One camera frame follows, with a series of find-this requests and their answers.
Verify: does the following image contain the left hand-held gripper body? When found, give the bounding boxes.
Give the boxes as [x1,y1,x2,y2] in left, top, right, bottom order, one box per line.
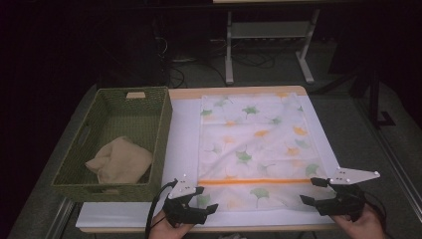
[162,172,207,229]

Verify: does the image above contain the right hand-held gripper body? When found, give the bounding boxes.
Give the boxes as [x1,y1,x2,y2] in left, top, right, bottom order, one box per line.
[316,166,381,223]

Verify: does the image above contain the green woven basket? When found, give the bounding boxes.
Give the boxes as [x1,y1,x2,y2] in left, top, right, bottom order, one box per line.
[50,86,173,203]

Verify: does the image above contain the leaf print mesh laundry bag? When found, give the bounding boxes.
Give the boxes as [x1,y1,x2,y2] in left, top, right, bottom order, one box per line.
[197,92,336,214]

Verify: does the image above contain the beige cloth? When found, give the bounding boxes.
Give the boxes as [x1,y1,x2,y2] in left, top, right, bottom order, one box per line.
[84,134,154,185]

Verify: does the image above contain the person's left hand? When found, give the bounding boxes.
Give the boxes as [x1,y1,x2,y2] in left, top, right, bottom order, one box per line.
[148,209,196,239]

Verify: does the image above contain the person's right hand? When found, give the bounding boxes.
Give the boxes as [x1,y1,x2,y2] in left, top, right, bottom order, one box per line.
[330,203,388,239]

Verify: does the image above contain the white table sheet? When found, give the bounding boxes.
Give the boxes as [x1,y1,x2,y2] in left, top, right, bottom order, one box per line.
[75,95,342,229]

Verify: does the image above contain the black metal stand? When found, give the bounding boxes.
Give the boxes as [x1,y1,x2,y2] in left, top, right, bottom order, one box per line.
[315,66,396,129]

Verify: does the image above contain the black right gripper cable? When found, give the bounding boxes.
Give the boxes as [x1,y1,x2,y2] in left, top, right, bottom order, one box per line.
[362,190,389,233]

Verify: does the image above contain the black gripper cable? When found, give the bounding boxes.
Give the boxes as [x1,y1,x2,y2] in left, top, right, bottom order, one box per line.
[362,190,389,233]
[144,178,178,238]

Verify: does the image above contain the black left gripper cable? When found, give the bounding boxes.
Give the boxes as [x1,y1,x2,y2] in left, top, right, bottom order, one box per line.
[144,178,178,238]

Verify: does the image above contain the aluminium rail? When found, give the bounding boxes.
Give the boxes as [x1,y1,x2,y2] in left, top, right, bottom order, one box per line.
[351,96,422,223]
[46,198,76,239]

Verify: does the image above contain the black floor cables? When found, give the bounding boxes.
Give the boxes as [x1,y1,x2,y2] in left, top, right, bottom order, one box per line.
[165,49,277,88]

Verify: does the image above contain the white metal desk frame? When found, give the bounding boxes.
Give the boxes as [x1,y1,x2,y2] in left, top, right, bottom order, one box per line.
[224,9,321,86]

